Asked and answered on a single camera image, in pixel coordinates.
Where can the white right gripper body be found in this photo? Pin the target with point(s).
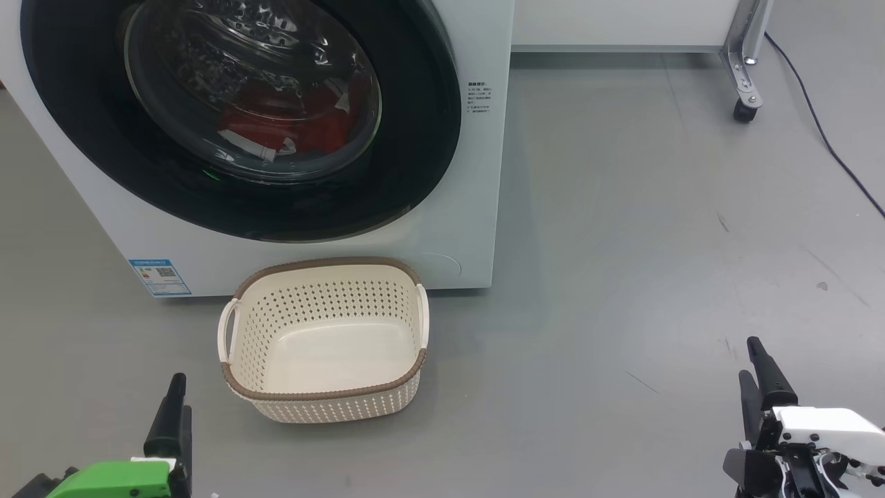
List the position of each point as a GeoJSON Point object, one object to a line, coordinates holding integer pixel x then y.
{"type": "Point", "coordinates": [830, 425]}

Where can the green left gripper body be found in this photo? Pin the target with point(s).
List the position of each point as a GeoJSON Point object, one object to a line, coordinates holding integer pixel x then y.
{"type": "Point", "coordinates": [117, 481]}

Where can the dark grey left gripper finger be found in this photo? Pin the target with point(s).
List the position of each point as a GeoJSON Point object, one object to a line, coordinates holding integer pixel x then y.
{"type": "Point", "coordinates": [166, 429]}
{"type": "Point", "coordinates": [185, 449]}

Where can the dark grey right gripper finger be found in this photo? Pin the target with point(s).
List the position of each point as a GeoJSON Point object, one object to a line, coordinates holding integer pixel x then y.
{"type": "Point", "coordinates": [751, 415]}
{"type": "Point", "coordinates": [774, 387]}

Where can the red garment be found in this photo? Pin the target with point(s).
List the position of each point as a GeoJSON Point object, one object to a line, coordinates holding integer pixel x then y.
{"type": "Point", "coordinates": [311, 128]}

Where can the black round glass washer door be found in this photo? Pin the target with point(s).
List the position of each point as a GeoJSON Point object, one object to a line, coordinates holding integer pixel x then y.
{"type": "Point", "coordinates": [415, 159]}

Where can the cream perforated laundry basket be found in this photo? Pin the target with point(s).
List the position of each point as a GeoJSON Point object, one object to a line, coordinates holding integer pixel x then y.
{"type": "Point", "coordinates": [325, 346]}

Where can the white front-load washing machine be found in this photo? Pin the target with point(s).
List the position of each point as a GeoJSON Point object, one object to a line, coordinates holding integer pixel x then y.
{"type": "Point", "coordinates": [456, 228]}

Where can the blue energy label sticker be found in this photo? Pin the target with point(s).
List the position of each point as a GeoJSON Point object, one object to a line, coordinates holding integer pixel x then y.
{"type": "Point", "coordinates": [160, 277]}

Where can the metal cart leg with caster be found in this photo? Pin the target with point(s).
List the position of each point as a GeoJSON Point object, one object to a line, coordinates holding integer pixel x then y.
{"type": "Point", "coordinates": [745, 62]}

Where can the white cabinet panel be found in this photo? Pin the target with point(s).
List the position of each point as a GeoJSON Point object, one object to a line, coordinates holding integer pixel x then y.
{"type": "Point", "coordinates": [622, 21]}

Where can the printed text label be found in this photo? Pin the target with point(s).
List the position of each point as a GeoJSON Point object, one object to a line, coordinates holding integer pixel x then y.
{"type": "Point", "coordinates": [479, 97]}

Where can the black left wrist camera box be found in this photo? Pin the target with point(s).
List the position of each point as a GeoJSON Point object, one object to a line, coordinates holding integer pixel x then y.
{"type": "Point", "coordinates": [41, 487]}

